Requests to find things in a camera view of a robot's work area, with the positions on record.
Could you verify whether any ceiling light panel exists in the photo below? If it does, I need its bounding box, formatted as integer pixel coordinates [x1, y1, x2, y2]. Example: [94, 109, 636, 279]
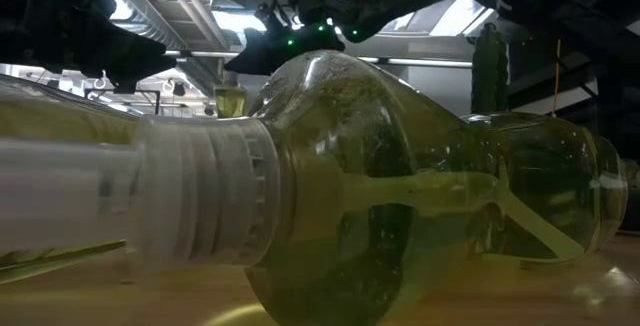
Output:
[212, 9, 269, 33]

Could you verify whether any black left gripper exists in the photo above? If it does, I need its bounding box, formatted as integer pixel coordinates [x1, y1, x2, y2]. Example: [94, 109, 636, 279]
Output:
[19, 0, 178, 95]

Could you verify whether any long light tube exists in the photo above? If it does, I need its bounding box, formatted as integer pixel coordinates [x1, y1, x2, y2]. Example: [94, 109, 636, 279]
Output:
[164, 49, 474, 68]

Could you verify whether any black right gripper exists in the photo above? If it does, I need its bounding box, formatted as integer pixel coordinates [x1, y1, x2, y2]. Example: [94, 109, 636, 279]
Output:
[223, 12, 347, 77]

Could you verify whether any yellow dish soap bottle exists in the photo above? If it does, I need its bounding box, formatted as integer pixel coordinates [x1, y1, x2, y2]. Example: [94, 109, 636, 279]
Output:
[213, 70, 249, 120]
[0, 49, 629, 326]
[0, 73, 146, 287]

